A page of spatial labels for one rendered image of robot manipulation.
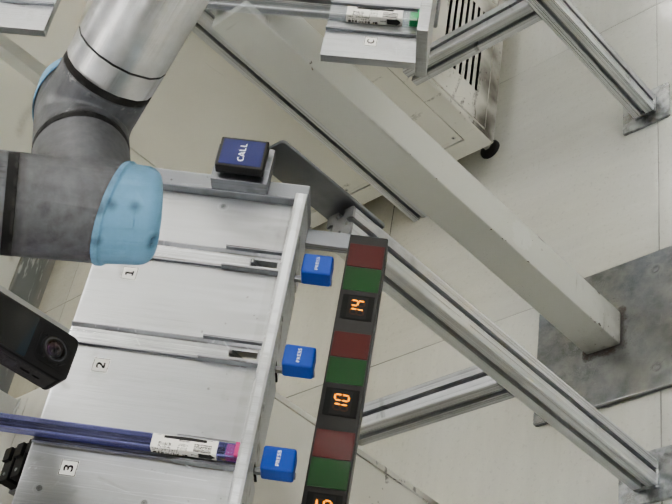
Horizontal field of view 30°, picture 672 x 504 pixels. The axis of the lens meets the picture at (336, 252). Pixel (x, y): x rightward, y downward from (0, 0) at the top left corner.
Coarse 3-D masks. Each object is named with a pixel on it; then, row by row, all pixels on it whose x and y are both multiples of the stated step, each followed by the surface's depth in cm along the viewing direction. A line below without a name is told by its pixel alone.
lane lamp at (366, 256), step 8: (352, 248) 129; (360, 248) 129; (368, 248) 129; (376, 248) 129; (384, 248) 129; (352, 256) 128; (360, 256) 128; (368, 256) 128; (376, 256) 128; (352, 264) 127; (360, 264) 127; (368, 264) 127; (376, 264) 127
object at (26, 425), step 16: (0, 416) 114; (16, 416) 114; (16, 432) 114; (32, 432) 113; (48, 432) 113; (64, 432) 113; (80, 432) 113; (96, 432) 113; (112, 432) 113; (128, 432) 113; (144, 432) 113; (128, 448) 113; (144, 448) 112; (224, 448) 112
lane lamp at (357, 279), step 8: (352, 272) 127; (360, 272) 127; (368, 272) 127; (376, 272) 127; (344, 280) 126; (352, 280) 126; (360, 280) 126; (368, 280) 126; (376, 280) 126; (344, 288) 126; (352, 288) 126; (360, 288) 126; (368, 288) 126; (376, 288) 126
